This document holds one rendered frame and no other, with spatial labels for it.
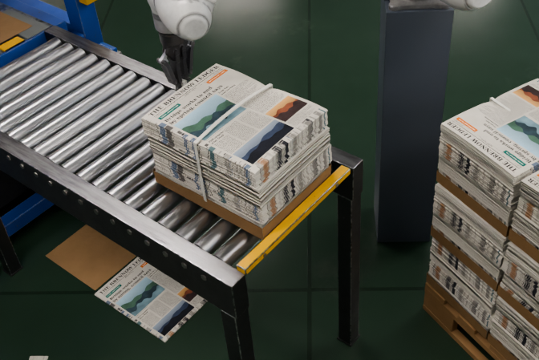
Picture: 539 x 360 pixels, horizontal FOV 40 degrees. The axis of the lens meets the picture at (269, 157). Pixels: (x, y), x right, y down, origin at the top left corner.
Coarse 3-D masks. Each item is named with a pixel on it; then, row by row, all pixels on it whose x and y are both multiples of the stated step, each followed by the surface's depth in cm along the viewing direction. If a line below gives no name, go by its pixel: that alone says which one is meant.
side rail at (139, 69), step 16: (48, 32) 266; (64, 32) 265; (96, 48) 255; (112, 64) 249; (128, 64) 246; (144, 64) 245; (160, 80) 237; (336, 160) 202; (352, 160) 201; (352, 176) 200; (336, 192) 209; (352, 192) 204
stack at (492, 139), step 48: (528, 96) 213; (480, 144) 198; (528, 144) 197; (480, 192) 204; (528, 192) 187; (432, 240) 237; (480, 240) 213; (528, 240) 195; (432, 288) 249; (480, 288) 223; (528, 288) 202; (480, 336) 236; (528, 336) 211
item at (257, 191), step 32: (288, 96) 186; (256, 128) 177; (288, 128) 176; (320, 128) 182; (224, 160) 171; (256, 160) 168; (288, 160) 175; (320, 160) 187; (224, 192) 180; (256, 192) 170; (288, 192) 180; (256, 224) 178
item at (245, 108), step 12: (264, 96) 187; (228, 108) 185; (240, 108) 184; (252, 108) 184; (216, 120) 181; (228, 120) 181; (216, 132) 177; (192, 144) 176; (204, 144) 174; (192, 156) 179; (204, 156) 176; (192, 168) 183; (204, 168) 179; (204, 180) 184
